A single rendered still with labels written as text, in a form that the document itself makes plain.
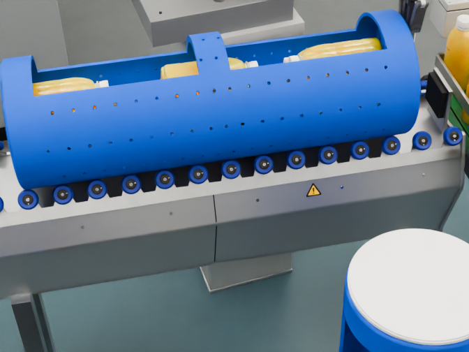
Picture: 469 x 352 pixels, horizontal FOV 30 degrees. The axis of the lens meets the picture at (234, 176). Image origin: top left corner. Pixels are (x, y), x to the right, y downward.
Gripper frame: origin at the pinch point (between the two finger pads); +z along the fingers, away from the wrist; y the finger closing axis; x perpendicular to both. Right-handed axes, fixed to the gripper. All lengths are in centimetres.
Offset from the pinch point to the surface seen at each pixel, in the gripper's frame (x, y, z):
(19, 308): 97, -11, 55
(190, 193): 53, -14, 24
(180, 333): 57, 21, 116
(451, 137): -8.2, -12.9, 19.4
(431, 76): -7.5, 0.5, 11.5
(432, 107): -7.3, -2.7, 18.3
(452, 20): -21.2, 22.0, 11.0
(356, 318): 30, -63, 15
